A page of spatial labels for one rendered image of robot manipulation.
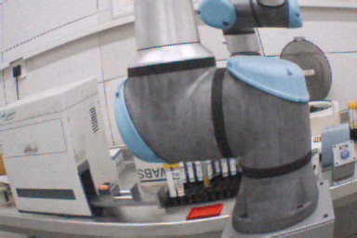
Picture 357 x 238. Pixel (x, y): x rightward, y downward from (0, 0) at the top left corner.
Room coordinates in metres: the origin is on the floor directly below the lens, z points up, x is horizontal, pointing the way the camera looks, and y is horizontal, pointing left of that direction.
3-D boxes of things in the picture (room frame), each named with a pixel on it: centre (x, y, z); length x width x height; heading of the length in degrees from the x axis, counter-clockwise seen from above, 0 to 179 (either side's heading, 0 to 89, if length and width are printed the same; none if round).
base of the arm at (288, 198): (0.70, -0.13, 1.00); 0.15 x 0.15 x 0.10
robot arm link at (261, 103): (0.70, -0.12, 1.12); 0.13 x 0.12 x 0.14; 68
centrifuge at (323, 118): (1.35, -0.36, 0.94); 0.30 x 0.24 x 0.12; 159
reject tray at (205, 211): (1.05, -0.02, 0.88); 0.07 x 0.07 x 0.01; 78
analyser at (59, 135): (1.26, 0.33, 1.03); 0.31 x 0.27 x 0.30; 78
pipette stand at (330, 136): (1.11, -0.38, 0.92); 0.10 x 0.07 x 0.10; 70
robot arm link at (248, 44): (1.11, -0.15, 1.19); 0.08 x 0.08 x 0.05
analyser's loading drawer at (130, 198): (1.13, 0.16, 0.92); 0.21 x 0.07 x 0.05; 78
